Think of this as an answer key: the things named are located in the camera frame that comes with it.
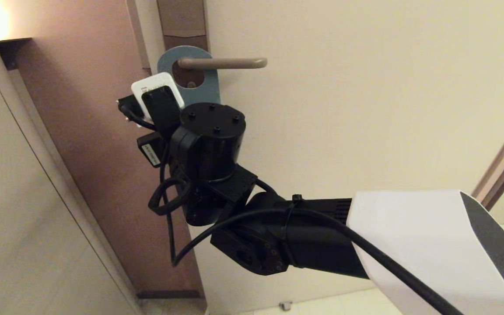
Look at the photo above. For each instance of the dark wall lamp bracket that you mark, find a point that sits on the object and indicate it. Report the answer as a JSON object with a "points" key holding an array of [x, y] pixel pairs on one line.
{"points": [[11, 50]]}

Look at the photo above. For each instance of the beige closet panel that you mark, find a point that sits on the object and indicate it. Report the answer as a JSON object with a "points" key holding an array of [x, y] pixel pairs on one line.
{"points": [[15, 197]]}

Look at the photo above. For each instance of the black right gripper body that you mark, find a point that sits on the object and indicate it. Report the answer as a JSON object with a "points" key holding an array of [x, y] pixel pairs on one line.
{"points": [[151, 151]]}

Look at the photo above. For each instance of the blue and white door hanger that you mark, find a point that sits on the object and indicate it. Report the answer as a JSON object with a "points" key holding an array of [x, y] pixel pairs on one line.
{"points": [[208, 89]]}

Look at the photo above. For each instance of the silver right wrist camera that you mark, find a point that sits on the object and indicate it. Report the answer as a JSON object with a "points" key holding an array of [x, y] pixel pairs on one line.
{"points": [[151, 83]]}

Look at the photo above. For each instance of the cream room door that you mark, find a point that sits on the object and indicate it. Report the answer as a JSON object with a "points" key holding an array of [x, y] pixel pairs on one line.
{"points": [[365, 109]]}

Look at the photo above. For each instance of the brown door lock plate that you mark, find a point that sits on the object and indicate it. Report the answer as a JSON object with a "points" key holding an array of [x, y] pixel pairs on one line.
{"points": [[182, 17]]}

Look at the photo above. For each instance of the small metal door stop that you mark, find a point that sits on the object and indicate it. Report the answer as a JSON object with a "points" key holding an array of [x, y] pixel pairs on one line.
{"points": [[285, 306]]}

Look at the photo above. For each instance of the dark brown baseboard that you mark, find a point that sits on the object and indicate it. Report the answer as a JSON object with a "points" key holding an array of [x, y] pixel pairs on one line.
{"points": [[169, 294]]}

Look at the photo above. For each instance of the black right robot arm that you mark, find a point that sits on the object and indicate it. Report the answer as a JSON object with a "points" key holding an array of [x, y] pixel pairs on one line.
{"points": [[409, 240]]}

